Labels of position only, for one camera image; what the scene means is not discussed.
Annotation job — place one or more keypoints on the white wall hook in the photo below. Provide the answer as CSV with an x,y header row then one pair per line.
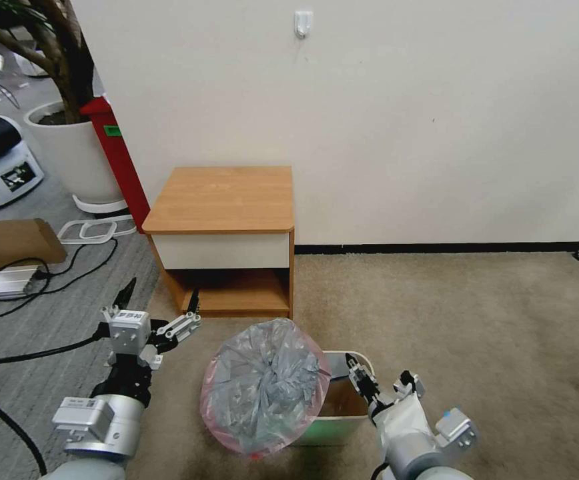
x,y
303,24

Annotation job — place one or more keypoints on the potted tree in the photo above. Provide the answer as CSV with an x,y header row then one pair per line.
x,y
64,65

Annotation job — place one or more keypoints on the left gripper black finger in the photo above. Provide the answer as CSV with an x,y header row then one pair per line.
x,y
182,327
122,298

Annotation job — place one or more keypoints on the red tall box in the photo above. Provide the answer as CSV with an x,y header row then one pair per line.
x,y
119,155

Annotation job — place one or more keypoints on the white rectangular trash can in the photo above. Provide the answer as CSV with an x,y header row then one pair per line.
x,y
342,410

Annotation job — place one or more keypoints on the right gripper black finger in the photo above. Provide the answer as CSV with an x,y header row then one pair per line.
x,y
359,380
410,382

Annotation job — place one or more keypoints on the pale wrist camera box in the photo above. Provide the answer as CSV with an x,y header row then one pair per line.
x,y
129,332
402,415

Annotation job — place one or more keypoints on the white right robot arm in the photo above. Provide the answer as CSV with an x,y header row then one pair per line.
x,y
419,457

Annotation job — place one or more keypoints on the white plant pot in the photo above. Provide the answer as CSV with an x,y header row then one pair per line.
x,y
77,160

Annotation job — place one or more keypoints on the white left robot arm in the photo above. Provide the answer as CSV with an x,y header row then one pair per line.
x,y
99,425

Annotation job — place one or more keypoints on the wooden nightstand with white drawer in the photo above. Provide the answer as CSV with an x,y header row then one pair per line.
x,y
222,220

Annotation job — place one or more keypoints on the brown cardboard box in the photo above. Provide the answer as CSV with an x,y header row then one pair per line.
x,y
12,242

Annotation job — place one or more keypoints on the grey plastic garbage bag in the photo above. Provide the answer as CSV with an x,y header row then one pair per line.
x,y
264,390

